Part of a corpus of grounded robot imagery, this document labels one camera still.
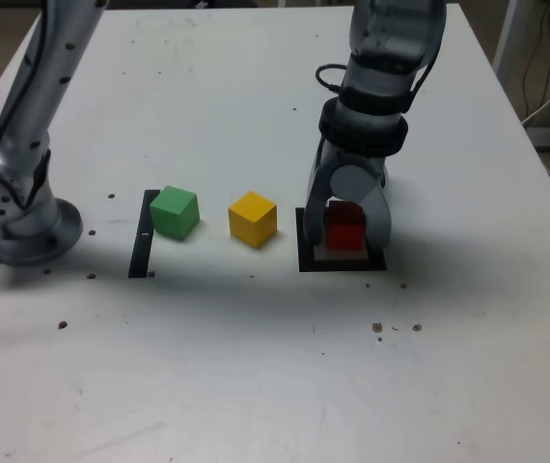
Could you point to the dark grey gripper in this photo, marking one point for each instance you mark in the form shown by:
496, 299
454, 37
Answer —
357, 158

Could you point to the green cube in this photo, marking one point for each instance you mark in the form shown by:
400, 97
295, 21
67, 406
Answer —
173, 212

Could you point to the black tape strip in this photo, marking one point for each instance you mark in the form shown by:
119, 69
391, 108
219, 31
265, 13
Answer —
139, 251

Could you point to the red cube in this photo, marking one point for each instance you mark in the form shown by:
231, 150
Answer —
345, 231

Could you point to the white frame post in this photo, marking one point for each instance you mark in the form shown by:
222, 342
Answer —
509, 34

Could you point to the yellow cube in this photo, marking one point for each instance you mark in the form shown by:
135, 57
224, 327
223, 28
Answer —
251, 222

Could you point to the black tape square outline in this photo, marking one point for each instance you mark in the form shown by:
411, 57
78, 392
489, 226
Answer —
342, 266

